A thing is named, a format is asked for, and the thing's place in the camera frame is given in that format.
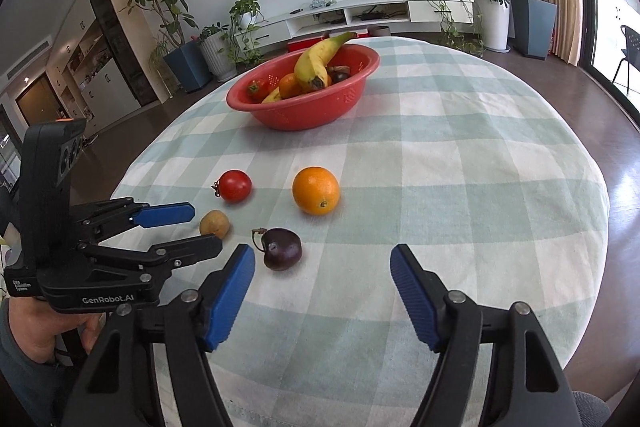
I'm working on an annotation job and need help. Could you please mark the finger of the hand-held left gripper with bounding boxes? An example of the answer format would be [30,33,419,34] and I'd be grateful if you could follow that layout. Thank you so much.
[71,198,196,241]
[77,235,224,279]

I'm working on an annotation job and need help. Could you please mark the orange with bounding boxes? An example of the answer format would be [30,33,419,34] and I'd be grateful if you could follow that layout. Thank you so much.
[278,73,303,100]
[292,166,341,216]

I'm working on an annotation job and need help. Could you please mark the green checkered tablecloth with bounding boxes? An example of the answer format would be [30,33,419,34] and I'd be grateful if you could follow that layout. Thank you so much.
[110,36,610,427]

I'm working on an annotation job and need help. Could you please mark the plant in ribbed white pot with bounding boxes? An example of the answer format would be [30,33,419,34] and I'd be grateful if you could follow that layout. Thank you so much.
[199,23,237,81]

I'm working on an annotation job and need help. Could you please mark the white television cabinet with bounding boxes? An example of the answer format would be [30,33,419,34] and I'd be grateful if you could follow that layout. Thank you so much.
[250,0,476,51]

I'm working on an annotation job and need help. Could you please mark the white storage cupboard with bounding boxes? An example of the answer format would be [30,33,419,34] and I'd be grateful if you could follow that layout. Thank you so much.
[51,9,143,135]

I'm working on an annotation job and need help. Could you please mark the black framed glass door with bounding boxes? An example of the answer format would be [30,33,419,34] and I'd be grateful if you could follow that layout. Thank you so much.
[570,0,640,132]

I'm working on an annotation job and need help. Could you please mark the dark glass display cabinet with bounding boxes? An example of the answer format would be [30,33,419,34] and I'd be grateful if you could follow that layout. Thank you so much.
[85,0,161,108]

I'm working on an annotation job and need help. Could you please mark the person's left forearm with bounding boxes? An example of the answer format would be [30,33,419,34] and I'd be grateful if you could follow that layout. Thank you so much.
[0,302,76,427]

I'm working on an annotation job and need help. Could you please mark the trailing pothos in white pot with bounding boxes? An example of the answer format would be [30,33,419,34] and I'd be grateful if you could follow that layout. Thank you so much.
[227,0,264,68]

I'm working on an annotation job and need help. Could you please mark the large yellow banana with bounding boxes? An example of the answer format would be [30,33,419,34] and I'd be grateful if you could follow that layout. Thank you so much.
[294,32,358,94]

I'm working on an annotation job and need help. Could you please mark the red plastic bowl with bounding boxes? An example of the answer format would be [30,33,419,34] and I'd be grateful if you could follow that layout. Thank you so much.
[226,42,381,131]

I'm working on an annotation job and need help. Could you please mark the person's left hand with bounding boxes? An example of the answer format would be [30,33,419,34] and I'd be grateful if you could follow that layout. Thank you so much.
[9,298,107,364]

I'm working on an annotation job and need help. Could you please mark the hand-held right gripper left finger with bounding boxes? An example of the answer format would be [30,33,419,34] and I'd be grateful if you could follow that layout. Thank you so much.
[60,243,257,427]

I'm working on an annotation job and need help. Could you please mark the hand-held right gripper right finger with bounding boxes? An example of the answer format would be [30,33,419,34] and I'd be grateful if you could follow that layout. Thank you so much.
[390,244,586,427]

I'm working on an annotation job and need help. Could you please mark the tree in blue pot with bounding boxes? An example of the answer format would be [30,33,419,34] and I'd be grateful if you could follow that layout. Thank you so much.
[120,0,211,94]

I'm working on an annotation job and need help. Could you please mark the brown door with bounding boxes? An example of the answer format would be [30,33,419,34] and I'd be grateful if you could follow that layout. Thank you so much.
[15,74,66,128]

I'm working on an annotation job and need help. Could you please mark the black balcony chair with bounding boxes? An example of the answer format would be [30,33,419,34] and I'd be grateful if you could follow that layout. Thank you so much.
[612,25,640,96]

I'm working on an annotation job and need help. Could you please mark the bushy plant in white pot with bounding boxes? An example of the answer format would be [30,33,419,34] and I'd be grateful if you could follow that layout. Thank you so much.
[460,0,512,53]

